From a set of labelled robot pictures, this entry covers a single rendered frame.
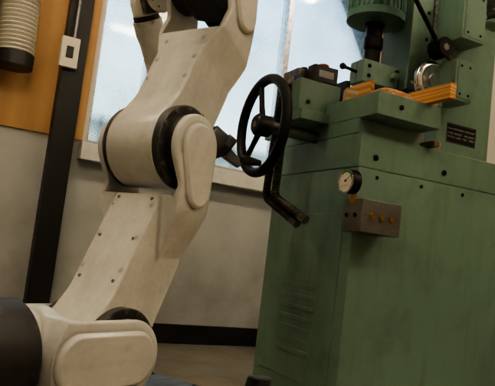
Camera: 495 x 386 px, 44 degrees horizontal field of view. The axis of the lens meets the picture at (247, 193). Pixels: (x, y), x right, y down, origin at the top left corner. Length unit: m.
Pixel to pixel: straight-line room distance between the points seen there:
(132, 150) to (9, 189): 1.74
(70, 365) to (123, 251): 0.22
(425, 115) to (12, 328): 1.18
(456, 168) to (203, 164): 0.95
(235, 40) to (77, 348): 0.61
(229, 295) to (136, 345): 2.15
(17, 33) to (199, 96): 1.63
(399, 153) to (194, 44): 0.74
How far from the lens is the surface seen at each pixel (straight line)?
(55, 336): 0.87
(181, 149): 1.00
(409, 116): 1.64
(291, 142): 1.91
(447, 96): 1.64
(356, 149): 1.61
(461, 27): 1.95
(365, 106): 1.62
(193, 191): 1.01
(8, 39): 2.64
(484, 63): 2.11
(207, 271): 3.01
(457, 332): 1.83
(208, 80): 1.12
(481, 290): 1.88
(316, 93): 1.76
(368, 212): 1.50
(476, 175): 1.87
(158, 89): 1.10
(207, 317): 3.04
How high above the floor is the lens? 0.45
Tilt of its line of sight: 6 degrees up
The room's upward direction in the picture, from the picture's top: 7 degrees clockwise
